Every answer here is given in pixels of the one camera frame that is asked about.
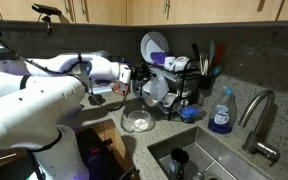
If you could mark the black spatula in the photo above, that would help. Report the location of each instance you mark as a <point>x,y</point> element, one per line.
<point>195,50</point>

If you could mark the black mug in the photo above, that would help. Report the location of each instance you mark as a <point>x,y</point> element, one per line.
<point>178,163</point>

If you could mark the steel kitchen faucet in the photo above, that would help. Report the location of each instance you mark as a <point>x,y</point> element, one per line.
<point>255,144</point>

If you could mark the blue dish soap bottle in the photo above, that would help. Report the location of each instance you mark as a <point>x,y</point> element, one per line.
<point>221,116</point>

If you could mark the metal spoon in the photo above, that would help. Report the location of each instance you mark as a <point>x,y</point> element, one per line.
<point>200,174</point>

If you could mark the clear rectangular plastic container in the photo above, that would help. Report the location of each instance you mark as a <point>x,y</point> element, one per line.
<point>158,92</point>

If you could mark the red plastic bag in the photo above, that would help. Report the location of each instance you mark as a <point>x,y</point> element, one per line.
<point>119,89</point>

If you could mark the purple bowl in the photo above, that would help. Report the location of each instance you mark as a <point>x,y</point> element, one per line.
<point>158,58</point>

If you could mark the printed white mug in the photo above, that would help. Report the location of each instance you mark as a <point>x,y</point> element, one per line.
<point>180,62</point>

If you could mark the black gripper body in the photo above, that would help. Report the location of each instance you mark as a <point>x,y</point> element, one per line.
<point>138,72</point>

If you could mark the black camera on mount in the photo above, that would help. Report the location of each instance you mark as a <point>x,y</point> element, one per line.
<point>46,9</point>

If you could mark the teal spatula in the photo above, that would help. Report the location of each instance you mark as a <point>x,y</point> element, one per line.
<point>211,50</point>

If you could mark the white cutting board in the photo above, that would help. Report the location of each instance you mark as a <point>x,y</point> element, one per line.
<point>104,89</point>

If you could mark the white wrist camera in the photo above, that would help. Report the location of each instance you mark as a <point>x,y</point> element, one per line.
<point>124,73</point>

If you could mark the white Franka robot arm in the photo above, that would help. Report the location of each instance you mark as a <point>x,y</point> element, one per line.
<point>34,110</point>

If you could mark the black robot stand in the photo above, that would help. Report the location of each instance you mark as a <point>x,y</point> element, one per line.
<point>97,160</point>

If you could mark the black two-tier dish rack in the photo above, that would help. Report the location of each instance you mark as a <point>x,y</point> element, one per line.
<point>184,74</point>

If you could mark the black utensil holder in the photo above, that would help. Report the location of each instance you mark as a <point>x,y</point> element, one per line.
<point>204,84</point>

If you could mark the red spatula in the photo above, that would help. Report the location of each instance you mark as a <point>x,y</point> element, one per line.
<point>219,53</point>

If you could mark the blue utensil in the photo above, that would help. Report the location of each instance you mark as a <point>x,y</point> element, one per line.
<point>217,70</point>

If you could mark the stainless steel sink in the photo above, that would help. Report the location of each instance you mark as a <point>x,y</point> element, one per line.
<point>217,146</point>

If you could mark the white rice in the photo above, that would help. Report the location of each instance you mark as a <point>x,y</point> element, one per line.
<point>140,124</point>

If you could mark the wooden base cabinet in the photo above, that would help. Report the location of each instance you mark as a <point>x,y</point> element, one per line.
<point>117,140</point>

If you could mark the wooden spoon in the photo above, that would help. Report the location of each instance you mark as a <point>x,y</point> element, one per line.
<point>203,65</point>

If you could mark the large white plate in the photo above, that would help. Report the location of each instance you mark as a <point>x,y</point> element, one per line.
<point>154,41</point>

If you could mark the blue sponge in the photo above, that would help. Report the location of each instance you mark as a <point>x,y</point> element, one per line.
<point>184,119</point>
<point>190,112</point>

